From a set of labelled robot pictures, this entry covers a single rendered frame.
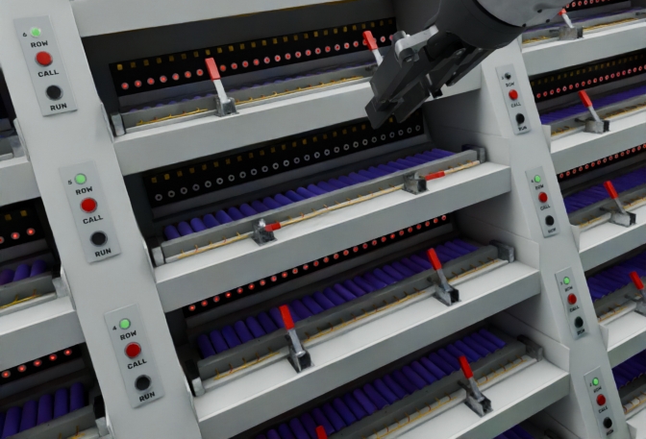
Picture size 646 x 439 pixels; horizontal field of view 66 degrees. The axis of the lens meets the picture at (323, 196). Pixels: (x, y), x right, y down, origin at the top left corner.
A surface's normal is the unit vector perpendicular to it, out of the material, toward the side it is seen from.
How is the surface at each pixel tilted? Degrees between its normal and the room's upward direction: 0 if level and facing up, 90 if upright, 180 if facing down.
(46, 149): 90
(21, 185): 110
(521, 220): 90
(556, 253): 90
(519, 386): 19
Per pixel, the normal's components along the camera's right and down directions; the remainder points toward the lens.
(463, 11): -0.74, 0.53
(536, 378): -0.15, -0.93
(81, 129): 0.36, -0.09
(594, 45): 0.44, 0.24
